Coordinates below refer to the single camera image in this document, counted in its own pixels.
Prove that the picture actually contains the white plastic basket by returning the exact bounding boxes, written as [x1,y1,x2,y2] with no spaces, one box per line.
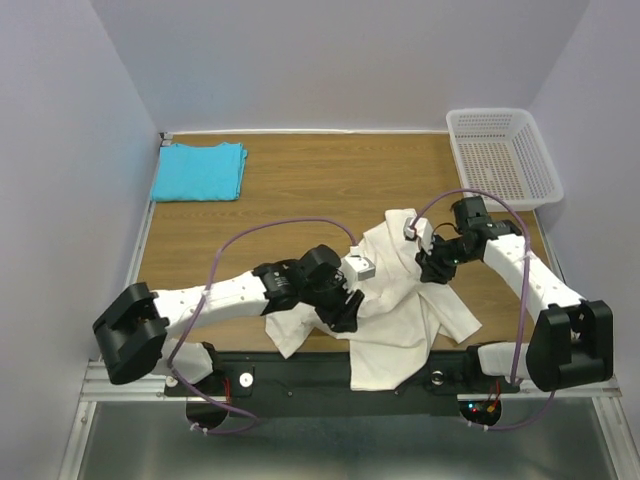
[446,108,564,212]

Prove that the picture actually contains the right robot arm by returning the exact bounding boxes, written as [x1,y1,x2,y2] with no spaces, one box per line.
[404,193,614,392]

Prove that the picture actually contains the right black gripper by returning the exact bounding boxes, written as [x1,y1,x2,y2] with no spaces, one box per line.
[414,232,477,285]

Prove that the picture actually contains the folded blue t shirt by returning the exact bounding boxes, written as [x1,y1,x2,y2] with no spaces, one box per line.
[151,143,248,203]

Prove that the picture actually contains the aluminium frame rail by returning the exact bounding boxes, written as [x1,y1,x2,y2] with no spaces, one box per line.
[80,362,622,402]

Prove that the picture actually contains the white t shirt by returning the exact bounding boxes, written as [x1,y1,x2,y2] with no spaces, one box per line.
[265,209,481,391]

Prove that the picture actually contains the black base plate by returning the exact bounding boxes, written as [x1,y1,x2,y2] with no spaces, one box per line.
[196,351,519,419]

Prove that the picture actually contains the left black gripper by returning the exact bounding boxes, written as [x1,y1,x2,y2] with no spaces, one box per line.
[300,268,363,333]

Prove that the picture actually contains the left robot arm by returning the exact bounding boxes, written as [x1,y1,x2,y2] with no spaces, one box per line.
[92,244,376,394]

